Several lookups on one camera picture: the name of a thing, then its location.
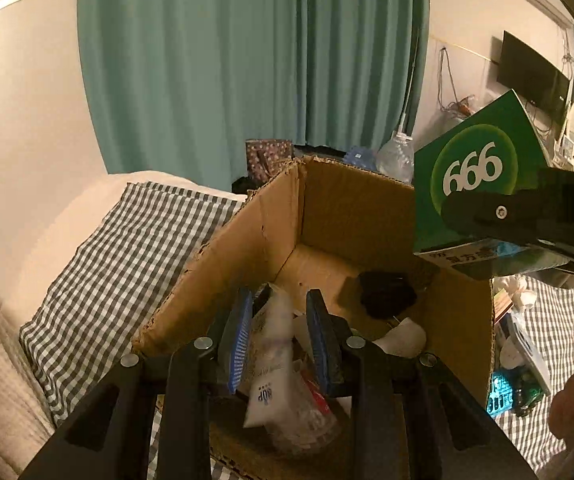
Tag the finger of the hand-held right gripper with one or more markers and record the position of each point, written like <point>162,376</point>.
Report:
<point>497,210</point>

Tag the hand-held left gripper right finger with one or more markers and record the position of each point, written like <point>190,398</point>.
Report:
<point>319,345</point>

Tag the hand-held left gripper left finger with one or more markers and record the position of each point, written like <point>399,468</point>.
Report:
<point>237,345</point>

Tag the white plastic packet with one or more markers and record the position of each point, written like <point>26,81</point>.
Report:
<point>272,360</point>

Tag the green and white medicine box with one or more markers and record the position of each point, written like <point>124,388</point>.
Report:
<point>472,160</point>

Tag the large brown cardboard box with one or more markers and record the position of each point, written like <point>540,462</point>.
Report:
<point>327,210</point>

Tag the red and blue packet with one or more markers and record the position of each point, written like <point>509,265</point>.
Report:
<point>319,400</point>

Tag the small black pouch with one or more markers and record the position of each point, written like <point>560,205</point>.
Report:
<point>384,295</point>

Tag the crumpled white tissue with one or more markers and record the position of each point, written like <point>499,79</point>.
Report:
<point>519,292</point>

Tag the clear plastic wrapper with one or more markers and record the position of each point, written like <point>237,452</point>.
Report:
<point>307,430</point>

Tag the small kraft paper box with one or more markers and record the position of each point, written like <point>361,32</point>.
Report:
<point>503,305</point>

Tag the large clear water bottle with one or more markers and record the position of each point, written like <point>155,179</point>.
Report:
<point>394,157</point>

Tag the thin white pole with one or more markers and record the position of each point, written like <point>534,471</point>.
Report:
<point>404,115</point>

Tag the checked bed cloth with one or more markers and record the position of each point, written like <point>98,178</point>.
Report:
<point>117,260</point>

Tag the pack of water bottles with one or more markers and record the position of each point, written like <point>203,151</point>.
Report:
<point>359,156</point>

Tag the green foil packet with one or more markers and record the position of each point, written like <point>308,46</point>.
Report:
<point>529,395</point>

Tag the blue patterned packet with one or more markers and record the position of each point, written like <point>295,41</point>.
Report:
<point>504,395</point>

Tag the brown dotted bag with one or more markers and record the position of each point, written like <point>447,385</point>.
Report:
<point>267,157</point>

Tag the wide teal curtain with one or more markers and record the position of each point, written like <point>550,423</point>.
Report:
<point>217,60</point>

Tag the black wall television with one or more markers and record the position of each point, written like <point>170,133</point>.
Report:
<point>532,72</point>

